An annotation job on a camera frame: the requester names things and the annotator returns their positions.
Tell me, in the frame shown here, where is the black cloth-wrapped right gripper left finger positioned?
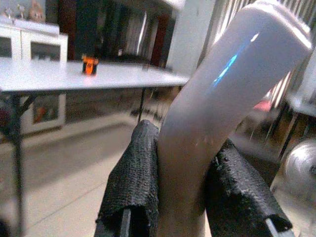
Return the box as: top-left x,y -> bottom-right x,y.
94,119 -> 160,237

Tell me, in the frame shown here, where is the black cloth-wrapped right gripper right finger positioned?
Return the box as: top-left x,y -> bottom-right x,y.
204,138 -> 294,237

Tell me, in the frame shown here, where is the grey plastic broom handle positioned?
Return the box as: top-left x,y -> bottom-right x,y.
156,0 -> 313,237

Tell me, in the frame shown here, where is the silver round robot joint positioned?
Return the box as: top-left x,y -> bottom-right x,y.
270,138 -> 316,213

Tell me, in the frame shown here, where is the framed picture with orange print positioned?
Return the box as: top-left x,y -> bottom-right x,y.
21,93 -> 67,135

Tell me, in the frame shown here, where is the white folding table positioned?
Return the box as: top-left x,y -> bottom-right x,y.
0,58 -> 190,237

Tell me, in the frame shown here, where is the orange and black small box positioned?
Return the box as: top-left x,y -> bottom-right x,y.
81,54 -> 98,76

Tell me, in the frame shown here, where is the white glass-door cabinet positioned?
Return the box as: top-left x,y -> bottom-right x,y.
0,19 -> 69,62

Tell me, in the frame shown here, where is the brown figurine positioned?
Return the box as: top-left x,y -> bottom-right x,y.
29,0 -> 46,22

